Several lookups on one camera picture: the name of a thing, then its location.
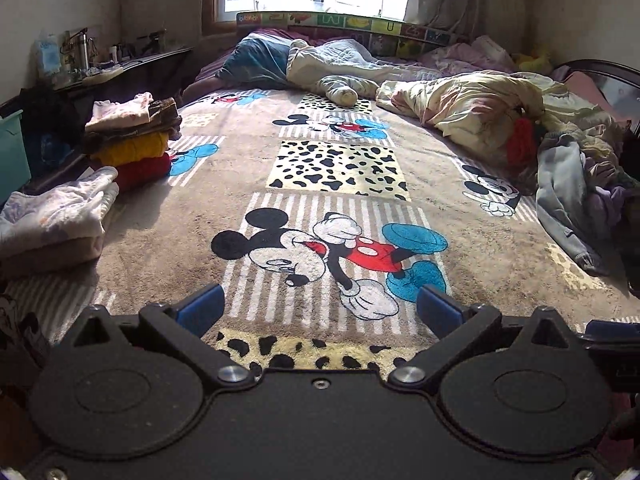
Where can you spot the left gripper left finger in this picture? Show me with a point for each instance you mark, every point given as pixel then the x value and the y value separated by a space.
pixel 158 348

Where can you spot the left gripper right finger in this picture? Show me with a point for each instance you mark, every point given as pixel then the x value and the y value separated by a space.
pixel 485 349

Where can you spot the folded white cream clothes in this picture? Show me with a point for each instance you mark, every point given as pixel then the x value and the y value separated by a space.
pixel 59 228

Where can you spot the stack of folded clothes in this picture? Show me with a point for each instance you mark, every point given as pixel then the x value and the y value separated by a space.
pixel 133 137

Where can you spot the grey hooded garment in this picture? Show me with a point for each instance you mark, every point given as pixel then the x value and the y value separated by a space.
pixel 578 216

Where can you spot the Mickey Mouse plush blanket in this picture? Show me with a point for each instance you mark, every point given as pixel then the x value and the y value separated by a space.
pixel 321 225

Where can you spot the red cloth item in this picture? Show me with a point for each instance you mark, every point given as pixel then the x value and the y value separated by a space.
pixel 522 146

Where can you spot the pale yellow crumpled quilt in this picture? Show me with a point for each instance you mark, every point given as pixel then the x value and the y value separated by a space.
pixel 478 110

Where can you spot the teal plastic bin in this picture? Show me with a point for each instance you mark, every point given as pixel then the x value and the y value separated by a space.
pixel 14 166

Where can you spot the dark side table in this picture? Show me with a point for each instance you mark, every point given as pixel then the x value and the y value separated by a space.
pixel 53 120

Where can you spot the blue pillow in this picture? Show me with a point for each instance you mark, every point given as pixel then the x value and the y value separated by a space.
pixel 259 61

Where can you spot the cream white quilted jacket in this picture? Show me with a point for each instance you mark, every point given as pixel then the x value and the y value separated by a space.
pixel 342 70

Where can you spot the dark wooden bed footboard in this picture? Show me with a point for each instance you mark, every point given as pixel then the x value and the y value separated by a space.
pixel 613 86

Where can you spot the steel thermos flask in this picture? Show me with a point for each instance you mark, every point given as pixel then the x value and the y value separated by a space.
pixel 77 49

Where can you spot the colourful alphabet headboard panel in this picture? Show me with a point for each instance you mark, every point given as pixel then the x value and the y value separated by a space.
pixel 381 37

